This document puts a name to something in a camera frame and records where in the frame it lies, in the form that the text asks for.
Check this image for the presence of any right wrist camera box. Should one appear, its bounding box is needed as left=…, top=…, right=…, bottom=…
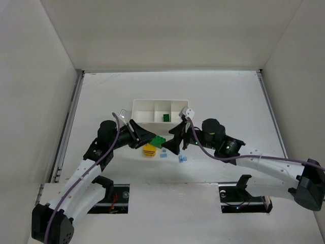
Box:
left=179, top=106, right=195, bottom=120

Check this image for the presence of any white divided plastic container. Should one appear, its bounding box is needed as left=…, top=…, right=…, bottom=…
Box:
left=131, top=99, right=188, bottom=135

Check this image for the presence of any aluminium rail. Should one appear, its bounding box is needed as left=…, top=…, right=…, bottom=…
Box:
left=35, top=69, right=85, bottom=205
left=256, top=69, right=288, bottom=158

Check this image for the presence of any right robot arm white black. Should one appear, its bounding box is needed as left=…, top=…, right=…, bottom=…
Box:
left=162, top=118, right=324, bottom=211

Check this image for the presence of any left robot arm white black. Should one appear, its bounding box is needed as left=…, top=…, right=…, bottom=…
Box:
left=31, top=119, right=156, bottom=243

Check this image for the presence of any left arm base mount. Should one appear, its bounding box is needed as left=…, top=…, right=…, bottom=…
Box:
left=88, top=176, right=130, bottom=215

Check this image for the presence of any yellow bee lego figure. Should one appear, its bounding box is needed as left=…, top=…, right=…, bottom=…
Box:
left=142, top=143, right=157, bottom=157

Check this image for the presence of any green lego brick stack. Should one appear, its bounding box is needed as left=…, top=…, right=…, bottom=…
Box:
left=149, top=135, right=166, bottom=148

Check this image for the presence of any left aluminium rail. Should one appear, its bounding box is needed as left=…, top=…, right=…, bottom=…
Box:
left=35, top=69, right=85, bottom=205

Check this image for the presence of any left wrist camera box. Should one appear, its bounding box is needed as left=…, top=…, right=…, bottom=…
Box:
left=118, top=109, right=127, bottom=119

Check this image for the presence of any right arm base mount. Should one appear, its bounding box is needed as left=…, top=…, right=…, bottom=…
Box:
left=218, top=174, right=273, bottom=214

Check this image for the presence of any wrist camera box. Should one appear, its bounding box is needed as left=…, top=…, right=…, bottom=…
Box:
left=179, top=106, right=195, bottom=120
left=118, top=109, right=127, bottom=119

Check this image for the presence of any right aluminium rail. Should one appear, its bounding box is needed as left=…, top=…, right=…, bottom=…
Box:
left=256, top=69, right=288, bottom=158

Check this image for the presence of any small green lego brick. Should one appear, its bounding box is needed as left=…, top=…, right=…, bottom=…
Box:
left=163, top=114, right=170, bottom=123

